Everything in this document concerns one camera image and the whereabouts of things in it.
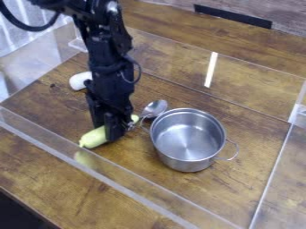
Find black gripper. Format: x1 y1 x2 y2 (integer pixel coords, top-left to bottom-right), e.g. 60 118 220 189
85 62 134 142

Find green handled metal spoon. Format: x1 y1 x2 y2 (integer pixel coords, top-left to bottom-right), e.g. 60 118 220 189
79 99 168 148

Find red white toy mushroom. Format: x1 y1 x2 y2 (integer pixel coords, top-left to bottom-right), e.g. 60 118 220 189
69 72 92 91

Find silver metal pot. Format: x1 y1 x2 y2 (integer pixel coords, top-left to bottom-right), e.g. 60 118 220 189
150 108 239 173

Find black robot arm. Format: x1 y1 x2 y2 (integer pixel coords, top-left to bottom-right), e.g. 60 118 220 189
29 0 138 142

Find black bar on table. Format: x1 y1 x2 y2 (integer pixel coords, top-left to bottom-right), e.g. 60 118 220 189
194 4 273 30

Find black cable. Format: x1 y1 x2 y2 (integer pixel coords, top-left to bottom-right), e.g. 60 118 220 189
0 0 61 33

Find clear acrylic enclosure wall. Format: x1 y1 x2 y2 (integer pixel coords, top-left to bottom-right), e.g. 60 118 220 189
0 106 240 229

